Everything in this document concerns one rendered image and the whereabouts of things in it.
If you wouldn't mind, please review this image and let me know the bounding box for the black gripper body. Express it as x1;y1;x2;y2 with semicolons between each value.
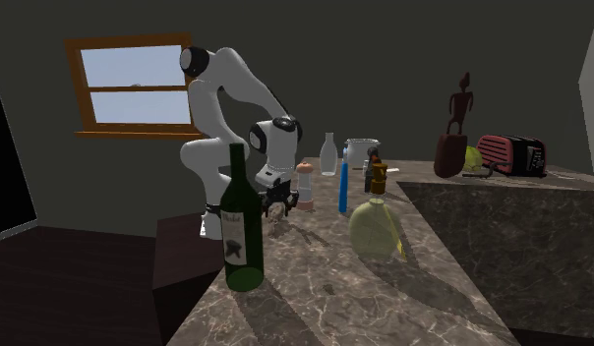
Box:
265;183;294;202

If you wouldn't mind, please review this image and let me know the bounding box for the small beige lumpy thing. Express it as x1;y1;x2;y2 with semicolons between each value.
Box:
268;202;287;224

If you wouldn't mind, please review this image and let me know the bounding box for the pale shaker with pink cap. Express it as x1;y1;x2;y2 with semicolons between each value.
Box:
295;161;316;211

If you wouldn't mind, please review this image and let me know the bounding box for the green wine bottle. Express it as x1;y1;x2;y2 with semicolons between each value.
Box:
218;143;267;293

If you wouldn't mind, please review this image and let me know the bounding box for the blue stick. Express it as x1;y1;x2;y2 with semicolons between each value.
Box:
337;146;350;214

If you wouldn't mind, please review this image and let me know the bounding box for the clear glass bottle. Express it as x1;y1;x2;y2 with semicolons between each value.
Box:
319;132;339;178

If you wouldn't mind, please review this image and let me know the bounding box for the small dark bottle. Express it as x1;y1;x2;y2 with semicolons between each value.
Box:
363;145;383;194

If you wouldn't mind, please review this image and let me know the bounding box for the white pot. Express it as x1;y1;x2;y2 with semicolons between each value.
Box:
344;138;382;170

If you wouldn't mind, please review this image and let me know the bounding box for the round yellow flask brown top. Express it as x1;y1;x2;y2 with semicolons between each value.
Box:
347;162;408;262

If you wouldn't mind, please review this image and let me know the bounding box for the dark robot stand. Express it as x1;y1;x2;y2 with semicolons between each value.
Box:
151;212;227;346

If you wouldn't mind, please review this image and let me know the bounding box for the brown figure statue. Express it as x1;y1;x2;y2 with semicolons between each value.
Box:
433;71;475;180

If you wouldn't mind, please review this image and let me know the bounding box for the wooden framed window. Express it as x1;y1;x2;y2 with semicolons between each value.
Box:
63;31;206;141

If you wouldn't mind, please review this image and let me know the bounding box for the yellow-green round fruit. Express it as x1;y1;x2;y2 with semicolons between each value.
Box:
463;144;485;174

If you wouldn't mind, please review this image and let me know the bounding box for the dark curved hook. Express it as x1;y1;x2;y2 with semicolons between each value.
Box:
461;161;512;180

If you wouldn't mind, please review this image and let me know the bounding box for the red and black toaster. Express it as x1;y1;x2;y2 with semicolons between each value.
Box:
476;134;549;179

